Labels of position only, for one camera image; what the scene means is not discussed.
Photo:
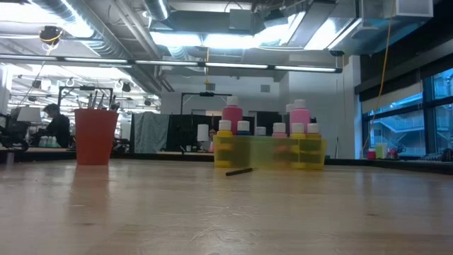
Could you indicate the small ochre paint bottle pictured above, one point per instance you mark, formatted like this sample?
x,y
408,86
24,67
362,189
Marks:
x,y
224,132

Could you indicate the large rose paint bottle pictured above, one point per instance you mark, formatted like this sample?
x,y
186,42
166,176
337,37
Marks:
x,y
232,115

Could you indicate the large light pink paint bottle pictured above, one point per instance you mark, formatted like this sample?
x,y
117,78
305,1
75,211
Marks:
x,y
300,115

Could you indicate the small tan paint bottle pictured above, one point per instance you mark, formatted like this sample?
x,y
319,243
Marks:
x,y
313,131

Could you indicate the person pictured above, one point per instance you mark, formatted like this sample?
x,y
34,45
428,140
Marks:
x,y
211,134
58,127

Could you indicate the white background container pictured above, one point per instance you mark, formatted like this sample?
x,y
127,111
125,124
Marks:
x,y
202,132

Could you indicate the yellow translucent plastic bin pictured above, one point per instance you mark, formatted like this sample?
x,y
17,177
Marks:
x,y
262,152

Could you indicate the long ceiling light bar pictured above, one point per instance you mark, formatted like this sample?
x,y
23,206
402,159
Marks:
x,y
233,65

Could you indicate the gray cloth partition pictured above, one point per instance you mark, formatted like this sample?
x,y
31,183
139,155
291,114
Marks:
x,y
148,132

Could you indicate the orange plastic cup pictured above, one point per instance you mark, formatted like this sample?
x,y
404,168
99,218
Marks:
x,y
95,138

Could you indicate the small red container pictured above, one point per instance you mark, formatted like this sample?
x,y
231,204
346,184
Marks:
x,y
371,155

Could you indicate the light green container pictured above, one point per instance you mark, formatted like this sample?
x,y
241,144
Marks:
x,y
381,150

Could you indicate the white lamp shade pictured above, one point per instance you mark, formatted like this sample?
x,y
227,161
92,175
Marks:
x,y
29,114

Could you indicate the black office chair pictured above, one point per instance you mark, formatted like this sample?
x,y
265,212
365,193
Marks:
x,y
14,131

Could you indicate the round silver ventilation duct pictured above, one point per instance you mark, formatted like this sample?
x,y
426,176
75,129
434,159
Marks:
x,y
157,8

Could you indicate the large rectangular silver duct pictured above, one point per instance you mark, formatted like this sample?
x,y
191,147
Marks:
x,y
354,28

